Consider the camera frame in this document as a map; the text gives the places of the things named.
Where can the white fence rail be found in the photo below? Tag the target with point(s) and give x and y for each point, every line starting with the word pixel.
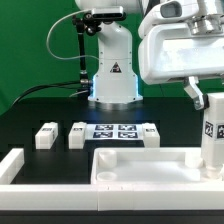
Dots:
pixel 11 165
pixel 205 196

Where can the white desk top tray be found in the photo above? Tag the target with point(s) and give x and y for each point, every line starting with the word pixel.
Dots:
pixel 135 165

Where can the fiducial marker sheet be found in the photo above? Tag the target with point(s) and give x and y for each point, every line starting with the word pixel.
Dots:
pixel 125 132

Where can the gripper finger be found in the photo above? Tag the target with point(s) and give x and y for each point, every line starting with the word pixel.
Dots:
pixel 190 85

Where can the white left fence rail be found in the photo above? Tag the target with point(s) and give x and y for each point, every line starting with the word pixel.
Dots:
pixel 11 165

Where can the white front fence rail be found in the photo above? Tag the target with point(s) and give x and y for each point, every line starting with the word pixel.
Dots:
pixel 205 196

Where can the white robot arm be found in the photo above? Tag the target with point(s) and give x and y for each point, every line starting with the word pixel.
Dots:
pixel 116 82

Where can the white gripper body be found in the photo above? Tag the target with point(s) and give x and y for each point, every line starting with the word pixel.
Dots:
pixel 170 53

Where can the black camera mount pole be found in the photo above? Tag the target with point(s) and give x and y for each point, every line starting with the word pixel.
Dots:
pixel 84 25

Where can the black camera on mount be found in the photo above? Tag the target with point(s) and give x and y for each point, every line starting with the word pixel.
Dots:
pixel 112 13

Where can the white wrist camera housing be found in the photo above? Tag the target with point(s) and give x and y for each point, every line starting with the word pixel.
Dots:
pixel 170 11

